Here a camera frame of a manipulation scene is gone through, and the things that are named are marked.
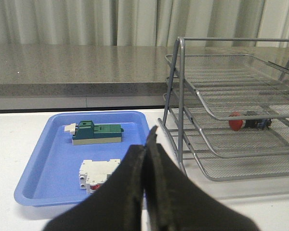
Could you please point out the green terminal block module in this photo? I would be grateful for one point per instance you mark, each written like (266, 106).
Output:
(87, 132)

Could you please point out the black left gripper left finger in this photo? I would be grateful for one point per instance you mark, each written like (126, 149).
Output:
(115, 206)

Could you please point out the white circuit breaker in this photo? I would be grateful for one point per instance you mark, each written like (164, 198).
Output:
(93, 174)

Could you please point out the grey pleated curtain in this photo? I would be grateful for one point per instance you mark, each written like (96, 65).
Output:
(139, 22)

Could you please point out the grey metal rack frame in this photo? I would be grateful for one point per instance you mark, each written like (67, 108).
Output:
(230, 112)

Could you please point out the blue plastic tray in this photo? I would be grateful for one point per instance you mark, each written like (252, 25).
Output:
(51, 176)

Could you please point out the mesh tray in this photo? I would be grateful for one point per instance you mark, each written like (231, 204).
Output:
(223, 84)
(224, 169)
(201, 132)

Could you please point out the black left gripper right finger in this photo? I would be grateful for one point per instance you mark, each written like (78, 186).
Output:
(175, 203)

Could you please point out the red emergency stop button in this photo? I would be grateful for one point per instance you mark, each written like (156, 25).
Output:
(237, 125)

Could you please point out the grey stone counter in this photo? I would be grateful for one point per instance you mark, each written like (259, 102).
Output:
(41, 78)

